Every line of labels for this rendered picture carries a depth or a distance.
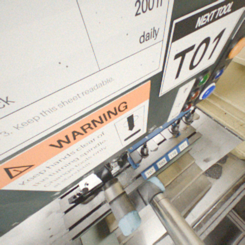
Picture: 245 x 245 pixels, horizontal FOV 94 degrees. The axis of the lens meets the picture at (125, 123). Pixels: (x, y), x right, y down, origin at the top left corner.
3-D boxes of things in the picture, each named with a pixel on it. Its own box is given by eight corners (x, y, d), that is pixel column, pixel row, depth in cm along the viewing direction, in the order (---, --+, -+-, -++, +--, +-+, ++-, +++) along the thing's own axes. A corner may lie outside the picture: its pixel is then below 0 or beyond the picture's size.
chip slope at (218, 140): (225, 150, 113) (245, 140, 91) (173, 196, 99) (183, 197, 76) (162, 98, 157) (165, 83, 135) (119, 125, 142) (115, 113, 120)
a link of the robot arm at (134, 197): (146, 205, 54) (147, 208, 45) (126, 221, 52) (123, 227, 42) (136, 189, 58) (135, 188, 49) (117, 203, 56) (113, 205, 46)
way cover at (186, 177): (211, 182, 101) (222, 180, 87) (127, 261, 82) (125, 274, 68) (183, 154, 116) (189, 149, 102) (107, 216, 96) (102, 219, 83)
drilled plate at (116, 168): (121, 169, 84) (120, 167, 80) (85, 194, 78) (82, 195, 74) (106, 145, 96) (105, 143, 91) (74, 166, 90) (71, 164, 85)
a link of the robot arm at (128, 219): (125, 233, 42) (122, 242, 34) (111, 202, 47) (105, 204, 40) (143, 218, 43) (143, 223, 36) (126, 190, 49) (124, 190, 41)
